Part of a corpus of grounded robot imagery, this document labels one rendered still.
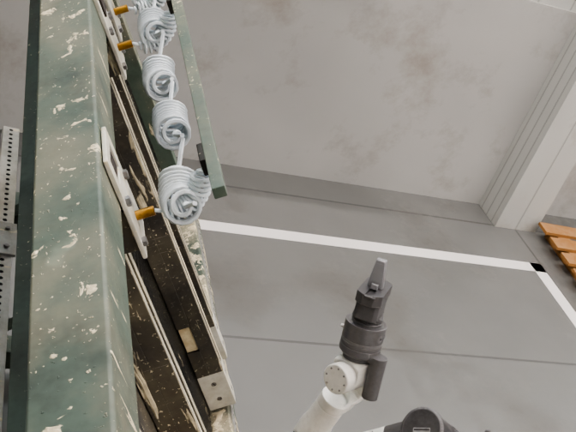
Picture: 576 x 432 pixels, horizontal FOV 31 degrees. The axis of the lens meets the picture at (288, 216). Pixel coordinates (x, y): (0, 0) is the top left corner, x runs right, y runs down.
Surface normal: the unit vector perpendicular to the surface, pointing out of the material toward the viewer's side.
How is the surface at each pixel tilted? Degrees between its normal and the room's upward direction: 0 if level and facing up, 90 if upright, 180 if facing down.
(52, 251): 33
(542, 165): 90
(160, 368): 90
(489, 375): 0
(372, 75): 90
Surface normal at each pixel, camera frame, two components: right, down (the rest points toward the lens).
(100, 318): -0.22, -0.77
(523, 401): 0.34, -0.80
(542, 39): 0.27, 0.59
